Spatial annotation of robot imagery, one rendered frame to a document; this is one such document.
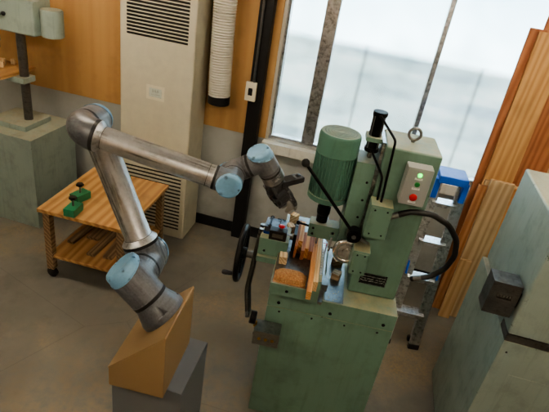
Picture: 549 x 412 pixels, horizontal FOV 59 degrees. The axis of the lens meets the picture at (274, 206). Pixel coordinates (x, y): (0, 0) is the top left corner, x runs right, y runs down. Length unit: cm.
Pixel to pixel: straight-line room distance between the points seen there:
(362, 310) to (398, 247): 32
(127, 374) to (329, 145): 119
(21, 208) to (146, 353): 235
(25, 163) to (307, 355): 240
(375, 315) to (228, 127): 195
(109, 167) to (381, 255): 119
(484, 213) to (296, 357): 161
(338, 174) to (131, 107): 193
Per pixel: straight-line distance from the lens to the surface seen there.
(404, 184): 197
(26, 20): 365
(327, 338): 236
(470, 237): 347
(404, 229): 213
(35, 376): 296
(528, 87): 334
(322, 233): 223
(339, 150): 199
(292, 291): 210
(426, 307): 322
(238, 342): 308
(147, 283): 195
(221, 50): 335
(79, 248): 348
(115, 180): 199
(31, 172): 384
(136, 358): 198
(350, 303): 224
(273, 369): 253
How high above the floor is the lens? 218
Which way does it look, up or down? 29 degrees down
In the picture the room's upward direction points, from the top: 10 degrees clockwise
